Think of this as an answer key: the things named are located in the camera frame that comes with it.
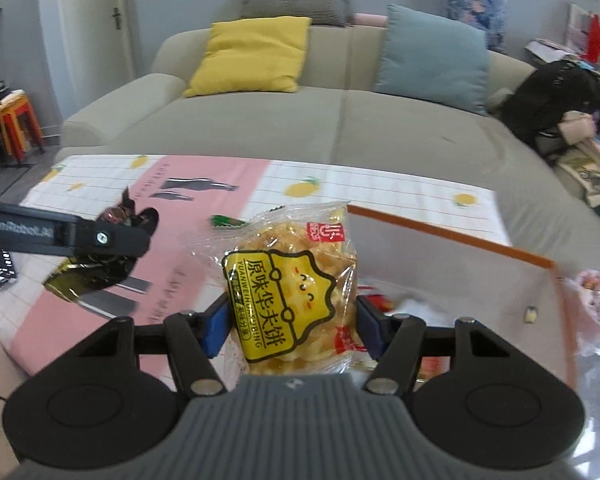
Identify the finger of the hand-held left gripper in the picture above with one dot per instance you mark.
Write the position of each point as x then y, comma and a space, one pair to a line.
105, 240

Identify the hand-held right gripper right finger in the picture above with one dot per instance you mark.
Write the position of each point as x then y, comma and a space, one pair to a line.
372, 327

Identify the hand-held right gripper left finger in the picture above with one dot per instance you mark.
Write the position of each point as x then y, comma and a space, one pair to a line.
215, 325

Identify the dark gold foil snack packet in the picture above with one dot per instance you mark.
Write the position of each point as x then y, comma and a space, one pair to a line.
92, 275

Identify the yellow waffle biscuit packet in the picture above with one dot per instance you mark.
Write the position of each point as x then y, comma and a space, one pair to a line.
280, 300

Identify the orange and white box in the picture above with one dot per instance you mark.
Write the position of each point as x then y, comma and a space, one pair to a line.
455, 280

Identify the tablet screen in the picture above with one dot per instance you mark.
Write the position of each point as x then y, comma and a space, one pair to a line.
2, 267

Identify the green wrapped candy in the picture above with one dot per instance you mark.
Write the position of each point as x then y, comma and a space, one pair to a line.
226, 221

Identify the orange stool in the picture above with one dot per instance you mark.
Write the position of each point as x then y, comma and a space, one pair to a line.
22, 122

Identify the pink white lemon print tablecloth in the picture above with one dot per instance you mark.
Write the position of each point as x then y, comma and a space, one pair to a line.
205, 170

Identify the beige sofa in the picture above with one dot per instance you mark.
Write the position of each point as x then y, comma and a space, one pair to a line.
260, 125

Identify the pink plastic bag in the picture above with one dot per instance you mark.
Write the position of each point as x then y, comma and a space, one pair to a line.
597, 310

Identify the yellow pillow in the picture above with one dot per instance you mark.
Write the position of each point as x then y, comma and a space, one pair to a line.
252, 55

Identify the printed tote bag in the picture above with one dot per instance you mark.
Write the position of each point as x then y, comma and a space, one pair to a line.
587, 180

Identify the teal pillow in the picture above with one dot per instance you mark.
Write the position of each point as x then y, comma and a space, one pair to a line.
432, 60

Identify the beige cloth bundle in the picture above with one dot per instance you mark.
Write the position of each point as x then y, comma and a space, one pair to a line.
577, 127

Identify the black backpack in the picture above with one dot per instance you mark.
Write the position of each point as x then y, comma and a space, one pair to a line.
550, 100

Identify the grey pillow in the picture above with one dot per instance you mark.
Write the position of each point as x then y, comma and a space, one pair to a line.
295, 5

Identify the pink bolster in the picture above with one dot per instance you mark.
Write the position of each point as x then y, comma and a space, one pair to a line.
370, 19

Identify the blue printed pillow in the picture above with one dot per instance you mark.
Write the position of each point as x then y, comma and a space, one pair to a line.
477, 10

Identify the pile of books and papers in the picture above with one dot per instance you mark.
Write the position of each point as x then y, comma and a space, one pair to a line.
555, 45

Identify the red paper bag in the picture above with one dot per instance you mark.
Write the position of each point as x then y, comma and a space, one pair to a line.
594, 40

